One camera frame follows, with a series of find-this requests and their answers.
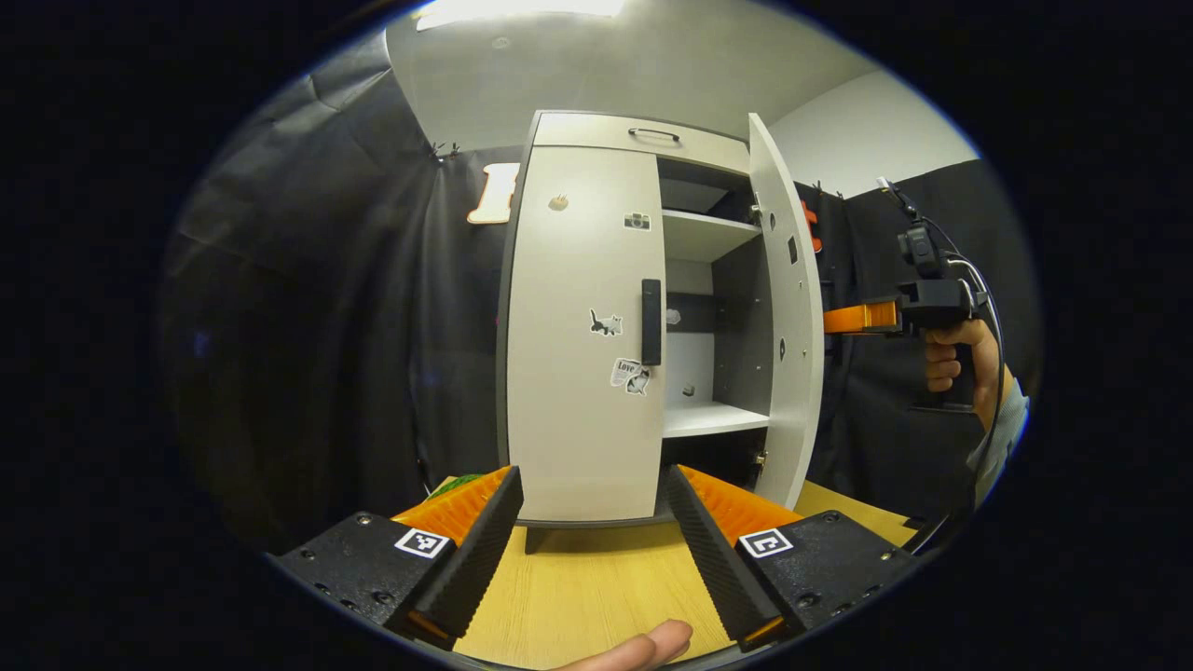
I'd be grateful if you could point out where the black cat sticker cabinet door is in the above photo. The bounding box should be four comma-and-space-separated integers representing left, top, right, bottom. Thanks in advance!
747, 113, 827, 512

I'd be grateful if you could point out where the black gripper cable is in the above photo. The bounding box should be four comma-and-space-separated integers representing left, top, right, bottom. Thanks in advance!
904, 216, 1006, 555

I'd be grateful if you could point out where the camera sticker shoe cabinet door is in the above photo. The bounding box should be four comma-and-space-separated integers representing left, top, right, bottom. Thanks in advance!
503, 145, 668, 525

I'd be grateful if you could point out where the black backdrop cloth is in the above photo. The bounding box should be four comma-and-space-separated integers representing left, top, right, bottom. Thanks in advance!
158, 28, 1040, 560

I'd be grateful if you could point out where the beige double-door shoe cabinet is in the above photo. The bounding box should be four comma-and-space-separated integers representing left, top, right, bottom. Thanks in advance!
494, 110, 776, 556

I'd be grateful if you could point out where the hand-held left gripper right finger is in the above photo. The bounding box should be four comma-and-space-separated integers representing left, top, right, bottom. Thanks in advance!
665, 464, 924, 653

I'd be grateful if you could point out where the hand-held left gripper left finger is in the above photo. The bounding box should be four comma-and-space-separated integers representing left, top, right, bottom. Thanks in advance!
270, 464, 525, 651

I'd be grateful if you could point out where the ceiling light panel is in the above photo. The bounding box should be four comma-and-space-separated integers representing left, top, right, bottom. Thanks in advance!
415, 0, 628, 32

